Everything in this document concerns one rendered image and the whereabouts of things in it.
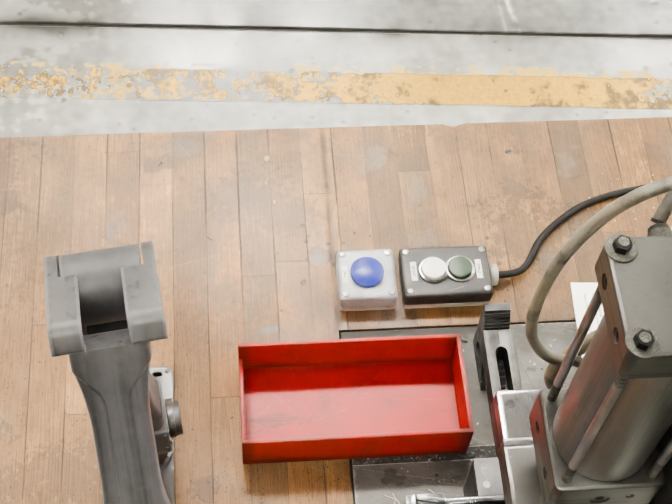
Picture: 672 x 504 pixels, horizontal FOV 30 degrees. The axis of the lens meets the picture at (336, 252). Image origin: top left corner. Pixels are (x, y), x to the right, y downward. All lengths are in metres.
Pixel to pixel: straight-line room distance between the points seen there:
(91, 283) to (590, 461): 0.42
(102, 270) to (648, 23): 2.21
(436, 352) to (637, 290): 0.64
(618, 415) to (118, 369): 0.38
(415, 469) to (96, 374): 0.52
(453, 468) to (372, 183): 0.39
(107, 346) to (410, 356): 0.54
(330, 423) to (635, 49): 1.79
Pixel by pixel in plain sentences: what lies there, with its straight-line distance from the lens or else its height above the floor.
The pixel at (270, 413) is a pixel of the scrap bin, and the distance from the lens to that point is 1.42.
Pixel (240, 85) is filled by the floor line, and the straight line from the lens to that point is 2.83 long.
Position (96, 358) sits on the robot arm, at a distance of 1.00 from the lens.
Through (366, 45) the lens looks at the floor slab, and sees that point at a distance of 2.92.
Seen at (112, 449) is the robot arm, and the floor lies 1.27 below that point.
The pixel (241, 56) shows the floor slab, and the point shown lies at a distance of 2.89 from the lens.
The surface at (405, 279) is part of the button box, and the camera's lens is 1.48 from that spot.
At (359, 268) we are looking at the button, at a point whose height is 0.94.
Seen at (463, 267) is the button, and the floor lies 0.94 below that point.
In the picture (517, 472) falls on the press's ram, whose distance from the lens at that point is 1.12.
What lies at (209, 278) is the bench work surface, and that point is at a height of 0.90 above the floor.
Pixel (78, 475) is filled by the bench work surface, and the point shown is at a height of 0.90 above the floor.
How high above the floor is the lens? 2.21
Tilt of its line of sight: 59 degrees down
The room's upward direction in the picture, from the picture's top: 5 degrees clockwise
